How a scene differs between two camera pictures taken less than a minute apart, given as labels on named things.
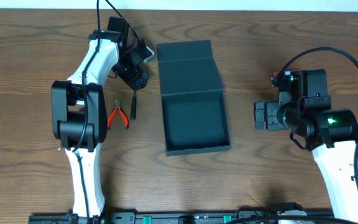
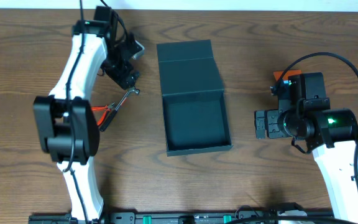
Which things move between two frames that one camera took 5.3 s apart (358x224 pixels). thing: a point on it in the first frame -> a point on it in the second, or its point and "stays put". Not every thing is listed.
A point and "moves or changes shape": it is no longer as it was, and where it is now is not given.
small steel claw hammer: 133,106 -> 105,124
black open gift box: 193,99 stays put
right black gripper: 261,111 -> 261,121
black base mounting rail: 192,218 stays put
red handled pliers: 118,106 moves or changes shape
